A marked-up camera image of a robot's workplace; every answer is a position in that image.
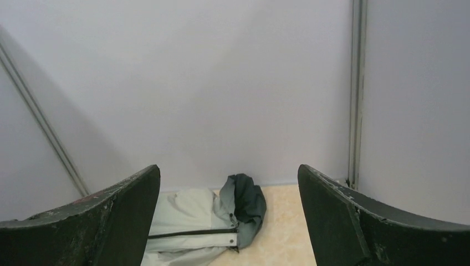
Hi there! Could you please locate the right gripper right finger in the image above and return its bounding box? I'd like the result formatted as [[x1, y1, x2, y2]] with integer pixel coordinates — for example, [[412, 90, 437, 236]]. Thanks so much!
[[298, 164, 469, 265]]

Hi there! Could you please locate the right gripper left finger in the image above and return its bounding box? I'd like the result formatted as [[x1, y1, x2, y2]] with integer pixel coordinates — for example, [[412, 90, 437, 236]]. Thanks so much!
[[1, 165, 161, 265]]

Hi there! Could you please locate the grey gradient zip jacket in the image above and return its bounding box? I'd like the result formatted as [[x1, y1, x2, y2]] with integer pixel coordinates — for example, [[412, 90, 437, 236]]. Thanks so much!
[[141, 173, 267, 265]]

